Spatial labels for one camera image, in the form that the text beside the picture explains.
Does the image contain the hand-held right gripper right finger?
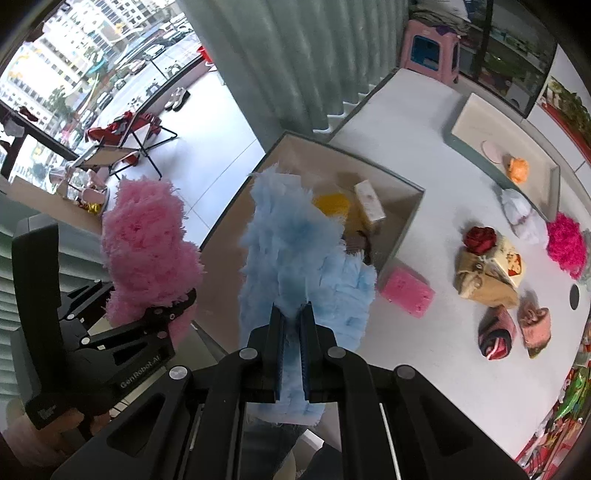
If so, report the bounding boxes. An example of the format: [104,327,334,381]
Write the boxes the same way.
[300,302,529,480]

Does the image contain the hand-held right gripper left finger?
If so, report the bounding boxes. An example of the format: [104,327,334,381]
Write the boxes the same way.
[51,305,289,480]

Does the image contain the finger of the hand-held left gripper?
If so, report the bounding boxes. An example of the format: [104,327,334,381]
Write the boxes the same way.
[81,288,197,349]
[59,281,114,324]

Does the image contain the pink fluffy cloth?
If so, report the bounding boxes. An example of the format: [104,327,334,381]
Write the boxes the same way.
[100,179,204,349]

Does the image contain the blue fluffy cloth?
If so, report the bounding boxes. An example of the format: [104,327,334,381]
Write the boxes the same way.
[240,167,378,425]

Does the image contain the pink sponge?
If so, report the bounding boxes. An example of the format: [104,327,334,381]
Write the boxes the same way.
[378,268,436,319]

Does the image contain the yellow mesh sponge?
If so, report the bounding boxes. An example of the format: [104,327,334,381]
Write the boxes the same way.
[313,192,354,217]

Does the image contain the small white carton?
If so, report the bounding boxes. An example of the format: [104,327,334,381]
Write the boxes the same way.
[353,180,387,234]

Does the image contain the red striped sock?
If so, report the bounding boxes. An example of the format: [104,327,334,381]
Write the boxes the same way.
[478,305,518,360]

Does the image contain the grey cardboard box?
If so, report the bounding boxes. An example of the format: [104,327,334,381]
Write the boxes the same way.
[191,130,426,361]

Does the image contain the pink towel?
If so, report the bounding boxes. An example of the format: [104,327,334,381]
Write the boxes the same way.
[517,295,552,360]

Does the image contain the person's left hand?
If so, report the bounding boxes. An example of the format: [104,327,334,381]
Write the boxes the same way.
[2,401,112,457]

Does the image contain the pink glossy bags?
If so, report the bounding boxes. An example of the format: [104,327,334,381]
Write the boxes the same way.
[51,168,109,215]

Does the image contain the black folding chair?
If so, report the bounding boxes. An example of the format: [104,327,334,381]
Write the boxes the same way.
[69,111,178,181]

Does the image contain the beige knitted sock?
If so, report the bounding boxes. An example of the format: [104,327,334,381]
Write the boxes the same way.
[455,249,521,309]

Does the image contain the red fabric rose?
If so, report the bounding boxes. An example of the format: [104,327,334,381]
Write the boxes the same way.
[463,226,498,254]

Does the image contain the white slippers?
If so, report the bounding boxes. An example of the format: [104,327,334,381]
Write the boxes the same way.
[165,88,190,112]

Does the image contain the tissue pack with red print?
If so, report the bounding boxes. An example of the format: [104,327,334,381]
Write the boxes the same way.
[489,235,527,289]

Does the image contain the pile of colourful snack packets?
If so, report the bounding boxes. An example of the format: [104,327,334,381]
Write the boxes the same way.
[515,318,591,467]

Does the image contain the orange fluffy ball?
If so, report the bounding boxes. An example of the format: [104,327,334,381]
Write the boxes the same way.
[507,158,529,184]

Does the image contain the magenta fluffy cloth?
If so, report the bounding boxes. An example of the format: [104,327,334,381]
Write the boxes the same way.
[546,211,588,280]

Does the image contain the grey green curtain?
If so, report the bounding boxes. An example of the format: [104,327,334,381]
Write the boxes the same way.
[175,0,411,134]

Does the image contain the shallow grey cardboard tray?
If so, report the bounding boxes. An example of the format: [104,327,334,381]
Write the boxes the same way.
[445,92,561,222]

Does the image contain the pink plastic stool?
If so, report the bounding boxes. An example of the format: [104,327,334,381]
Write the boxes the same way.
[399,19,462,85]

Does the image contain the wall poster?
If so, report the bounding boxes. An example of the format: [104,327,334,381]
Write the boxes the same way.
[540,74,591,162]

